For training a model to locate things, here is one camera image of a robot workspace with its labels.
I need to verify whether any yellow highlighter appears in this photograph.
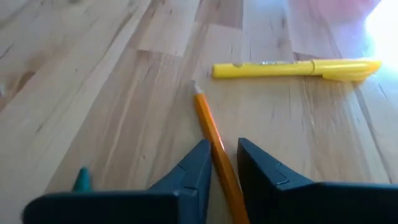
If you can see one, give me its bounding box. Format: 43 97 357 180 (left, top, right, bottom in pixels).
211 58 382 82

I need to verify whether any teal marker tip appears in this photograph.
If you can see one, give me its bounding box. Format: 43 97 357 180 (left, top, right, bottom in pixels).
72 166 93 193

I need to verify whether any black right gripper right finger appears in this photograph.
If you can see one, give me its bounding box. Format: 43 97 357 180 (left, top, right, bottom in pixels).
238 137 398 224

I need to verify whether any orange pencil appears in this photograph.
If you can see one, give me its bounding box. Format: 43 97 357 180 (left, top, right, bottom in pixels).
189 79 251 224

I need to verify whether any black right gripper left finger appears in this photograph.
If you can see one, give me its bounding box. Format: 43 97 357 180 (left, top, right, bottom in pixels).
21 139 213 224

